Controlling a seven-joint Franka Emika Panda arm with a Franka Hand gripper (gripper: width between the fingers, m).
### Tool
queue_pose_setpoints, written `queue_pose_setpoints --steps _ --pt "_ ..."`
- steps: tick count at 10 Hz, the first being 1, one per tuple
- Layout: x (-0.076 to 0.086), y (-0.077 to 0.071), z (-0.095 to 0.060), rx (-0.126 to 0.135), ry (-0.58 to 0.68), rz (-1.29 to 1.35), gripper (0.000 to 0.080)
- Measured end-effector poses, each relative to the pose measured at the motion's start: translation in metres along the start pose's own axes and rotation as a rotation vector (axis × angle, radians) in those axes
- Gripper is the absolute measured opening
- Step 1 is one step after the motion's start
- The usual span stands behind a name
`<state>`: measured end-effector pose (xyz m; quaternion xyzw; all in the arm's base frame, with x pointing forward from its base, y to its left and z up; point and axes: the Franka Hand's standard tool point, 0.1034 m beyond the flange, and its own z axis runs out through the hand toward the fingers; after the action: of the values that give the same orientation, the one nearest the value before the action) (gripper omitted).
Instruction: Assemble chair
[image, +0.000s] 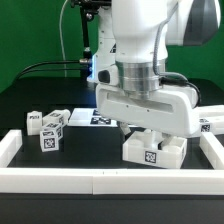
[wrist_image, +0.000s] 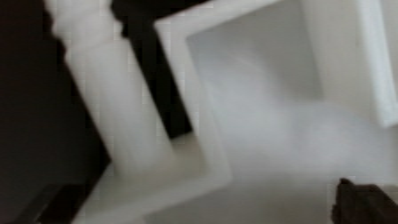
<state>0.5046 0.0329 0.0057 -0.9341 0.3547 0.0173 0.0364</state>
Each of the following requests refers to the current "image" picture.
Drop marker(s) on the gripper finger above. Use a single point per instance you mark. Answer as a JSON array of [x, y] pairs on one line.
[[166, 139], [124, 127]]

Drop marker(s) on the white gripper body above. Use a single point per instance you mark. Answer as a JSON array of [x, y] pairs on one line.
[[170, 110]]

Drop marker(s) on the white chair seat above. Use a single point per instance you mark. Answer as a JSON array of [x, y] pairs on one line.
[[145, 148]]

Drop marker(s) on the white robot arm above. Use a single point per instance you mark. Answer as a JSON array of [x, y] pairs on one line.
[[137, 89]]

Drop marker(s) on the white chair back piece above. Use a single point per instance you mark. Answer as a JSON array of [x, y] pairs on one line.
[[211, 119]]

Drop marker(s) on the white marker tag sheet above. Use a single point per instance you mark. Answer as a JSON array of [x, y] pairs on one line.
[[91, 117]]

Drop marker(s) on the white U-shaped fence wall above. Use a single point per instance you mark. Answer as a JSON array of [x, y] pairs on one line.
[[100, 181]]

